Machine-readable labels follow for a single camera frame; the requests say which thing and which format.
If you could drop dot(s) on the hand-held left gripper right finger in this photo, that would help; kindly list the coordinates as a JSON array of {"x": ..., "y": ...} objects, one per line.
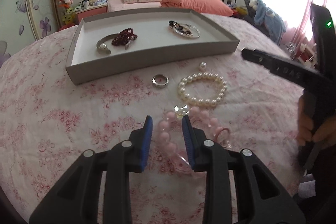
[{"x": 189, "y": 142}]

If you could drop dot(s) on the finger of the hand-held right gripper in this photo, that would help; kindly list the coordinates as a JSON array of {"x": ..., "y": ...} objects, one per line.
[{"x": 283, "y": 67}]

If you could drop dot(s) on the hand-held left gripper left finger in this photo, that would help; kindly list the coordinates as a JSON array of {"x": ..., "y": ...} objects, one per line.
[{"x": 147, "y": 140}]

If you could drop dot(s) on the grey cardboard tray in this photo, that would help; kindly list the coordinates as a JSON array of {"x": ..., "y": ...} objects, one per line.
[{"x": 147, "y": 53}]

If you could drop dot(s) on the thin silver bangle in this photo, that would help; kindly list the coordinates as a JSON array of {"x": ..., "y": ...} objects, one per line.
[{"x": 198, "y": 33}]

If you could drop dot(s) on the silver cuff bangle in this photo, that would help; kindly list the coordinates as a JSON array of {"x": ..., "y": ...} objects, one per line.
[{"x": 105, "y": 38}]

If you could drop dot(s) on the person's right hand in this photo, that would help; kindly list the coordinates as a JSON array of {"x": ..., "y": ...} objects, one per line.
[{"x": 325, "y": 136}]

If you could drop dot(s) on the white rack with bags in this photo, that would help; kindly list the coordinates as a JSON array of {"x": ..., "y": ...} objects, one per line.
[{"x": 302, "y": 52}]

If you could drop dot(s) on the blue plush garment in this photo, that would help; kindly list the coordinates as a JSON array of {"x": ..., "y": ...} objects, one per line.
[{"x": 270, "y": 19}]

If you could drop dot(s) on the black office chair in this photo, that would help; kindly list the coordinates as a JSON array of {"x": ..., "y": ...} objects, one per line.
[{"x": 249, "y": 14}]

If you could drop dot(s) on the pile of colourful toys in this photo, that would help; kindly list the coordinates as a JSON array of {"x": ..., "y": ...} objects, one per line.
[{"x": 239, "y": 11}]

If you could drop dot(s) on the orange duvet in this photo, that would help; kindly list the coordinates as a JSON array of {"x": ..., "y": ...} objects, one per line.
[{"x": 197, "y": 3}]

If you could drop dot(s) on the pink bed sheet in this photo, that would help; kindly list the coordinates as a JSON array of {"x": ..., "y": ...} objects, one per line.
[{"x": 131, "y": 6}]

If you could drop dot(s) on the red basket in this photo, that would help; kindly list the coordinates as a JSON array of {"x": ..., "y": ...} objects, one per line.
[{"x": 65, "y": 27}]

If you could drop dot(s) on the pink and white nightstand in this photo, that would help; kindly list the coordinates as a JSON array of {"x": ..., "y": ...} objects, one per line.
[{"x": 92, "y": 11}]

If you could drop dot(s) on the blue and white cloth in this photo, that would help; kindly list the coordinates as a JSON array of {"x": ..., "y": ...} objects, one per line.
[{"x": 100, "y": 1}]

